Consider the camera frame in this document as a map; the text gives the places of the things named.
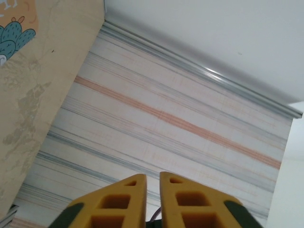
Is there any printed LOVE gift box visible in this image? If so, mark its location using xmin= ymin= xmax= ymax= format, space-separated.
xmin=0 ymin=0 xmax=40 ymax=68

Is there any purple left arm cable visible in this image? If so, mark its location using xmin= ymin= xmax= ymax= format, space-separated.
xmin=149 ymin=206 xmax=162 ymax=223

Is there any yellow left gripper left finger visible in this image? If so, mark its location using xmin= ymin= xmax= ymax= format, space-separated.
xmin=49 ymin=173 xmax=148 ymax=228

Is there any aluminium side rail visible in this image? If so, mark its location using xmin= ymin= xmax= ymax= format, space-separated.
xmin=7 ymin=204 xmax=20 ymax=228

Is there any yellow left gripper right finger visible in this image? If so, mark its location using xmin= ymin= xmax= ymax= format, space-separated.
xmin=159 ymin=171 xmax=257 ymax=228

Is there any striped side panel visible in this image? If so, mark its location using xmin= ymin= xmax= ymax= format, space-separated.
xmin=9 ymin=25 xmax=294 ymax=228

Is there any aluminium corner post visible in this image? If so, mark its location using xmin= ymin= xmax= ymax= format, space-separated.
xmin=102 ymin=20 xmax=301 ymax=118

